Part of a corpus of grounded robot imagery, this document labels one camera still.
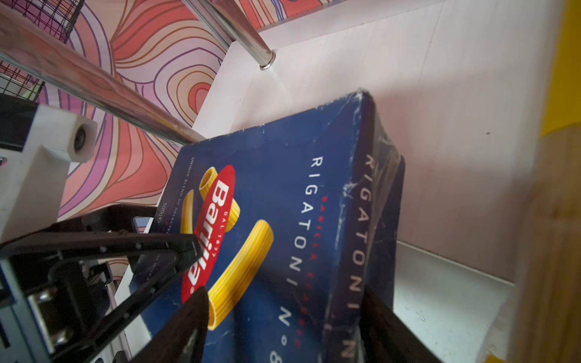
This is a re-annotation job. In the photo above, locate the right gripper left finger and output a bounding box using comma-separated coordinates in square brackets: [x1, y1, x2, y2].
[131, 287, 210, 362]

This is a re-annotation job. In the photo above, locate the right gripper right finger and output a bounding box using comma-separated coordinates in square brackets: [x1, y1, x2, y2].
[360, 287, 440, 363]

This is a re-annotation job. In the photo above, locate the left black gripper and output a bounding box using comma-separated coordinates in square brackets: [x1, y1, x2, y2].
[1, 204, 201, 362]

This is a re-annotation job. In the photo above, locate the blue Barilla pasta box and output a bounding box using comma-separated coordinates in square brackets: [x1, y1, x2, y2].
[142, 90, 405, 362]

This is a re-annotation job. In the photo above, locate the yellow Pastatime bag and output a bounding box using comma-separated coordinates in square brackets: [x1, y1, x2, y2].
[479, 1, 580, 362]

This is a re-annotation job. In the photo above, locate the white two-tier shelf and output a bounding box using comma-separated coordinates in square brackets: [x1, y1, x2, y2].
[0, 0, 581, 291]

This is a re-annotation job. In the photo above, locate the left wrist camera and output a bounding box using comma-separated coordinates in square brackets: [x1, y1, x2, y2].
[1, 95, 98, 242]

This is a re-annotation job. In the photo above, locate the black wire basket back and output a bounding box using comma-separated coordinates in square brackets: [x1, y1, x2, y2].
[1, 1, 84, 101]

